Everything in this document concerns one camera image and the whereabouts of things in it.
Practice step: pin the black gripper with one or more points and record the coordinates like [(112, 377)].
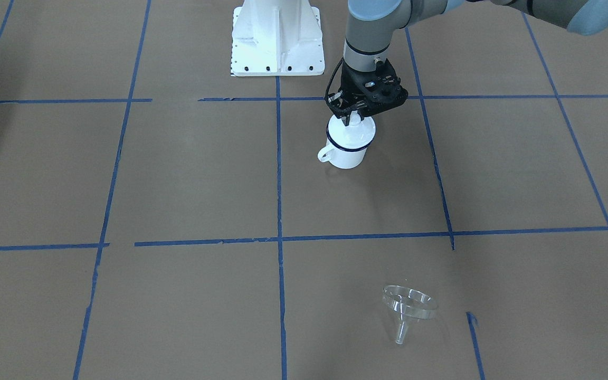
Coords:
[(350, 85)]

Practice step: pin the white cup lid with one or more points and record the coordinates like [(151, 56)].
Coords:
[(355, 137)]

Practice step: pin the clear plastic funnel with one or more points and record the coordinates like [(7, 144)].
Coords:
[(409, 305)]

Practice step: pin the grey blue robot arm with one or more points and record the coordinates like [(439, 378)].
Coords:
[(371, 24)]

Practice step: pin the white enamel cup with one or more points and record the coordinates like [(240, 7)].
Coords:
[(339, 158)]

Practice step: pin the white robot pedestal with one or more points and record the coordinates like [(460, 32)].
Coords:
[(276, 38)]

